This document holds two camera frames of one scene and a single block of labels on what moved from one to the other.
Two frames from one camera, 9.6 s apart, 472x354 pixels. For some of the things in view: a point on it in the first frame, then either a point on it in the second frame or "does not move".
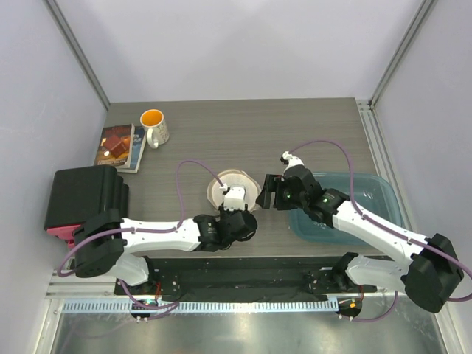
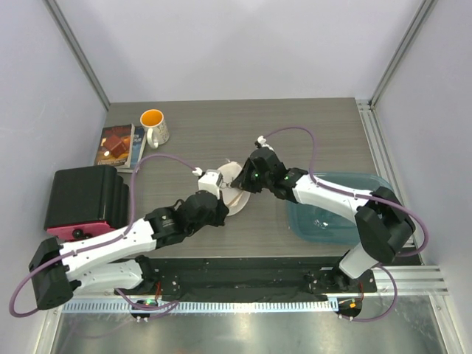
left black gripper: [223, 212] to [222, 210]
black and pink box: [77, 193] does not move
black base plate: [245, 279] does not move
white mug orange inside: [157, 132] does not move
